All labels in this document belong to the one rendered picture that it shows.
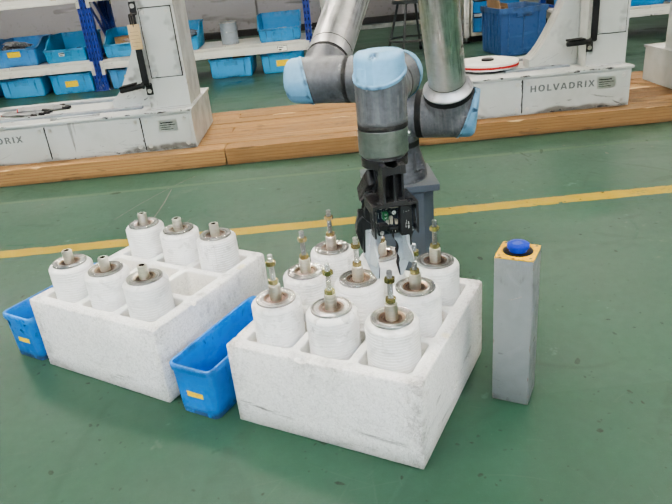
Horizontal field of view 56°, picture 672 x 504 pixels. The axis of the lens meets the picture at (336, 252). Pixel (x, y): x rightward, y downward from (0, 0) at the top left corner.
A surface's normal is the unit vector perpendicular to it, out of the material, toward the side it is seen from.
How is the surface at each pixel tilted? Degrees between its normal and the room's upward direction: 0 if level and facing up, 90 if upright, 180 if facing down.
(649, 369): 0
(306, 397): 90
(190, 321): 90
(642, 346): 0
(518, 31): 92
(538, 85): 90
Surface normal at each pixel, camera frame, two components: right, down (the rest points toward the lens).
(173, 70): 0.04, 0.41
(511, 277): -0.44, 0.41
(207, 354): 0.88, 0.09
